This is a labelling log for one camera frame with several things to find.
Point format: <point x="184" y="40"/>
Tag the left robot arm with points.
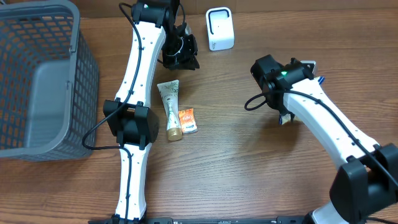
<point x="155" y="39"/>

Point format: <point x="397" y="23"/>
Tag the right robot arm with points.
<point x="366" y="178"/>

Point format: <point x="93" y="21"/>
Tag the yellow white snack bag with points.
<point x="290" y="118"/>

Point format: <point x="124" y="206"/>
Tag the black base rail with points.
<point x="168" y="220"/>

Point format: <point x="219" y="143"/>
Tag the grey plastic shopping basket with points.
<point x="49" y="82"/>

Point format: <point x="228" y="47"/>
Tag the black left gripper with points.
<point x="189" y="58"/>

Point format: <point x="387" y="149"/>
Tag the small orange white packet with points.
<point x="187" y="121"/>

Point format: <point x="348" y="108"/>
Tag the white gold cosmetic tube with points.
<point x="169" y="95"/>

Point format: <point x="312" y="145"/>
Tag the white barcode scanner stand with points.
<point x="219" y="22"/>

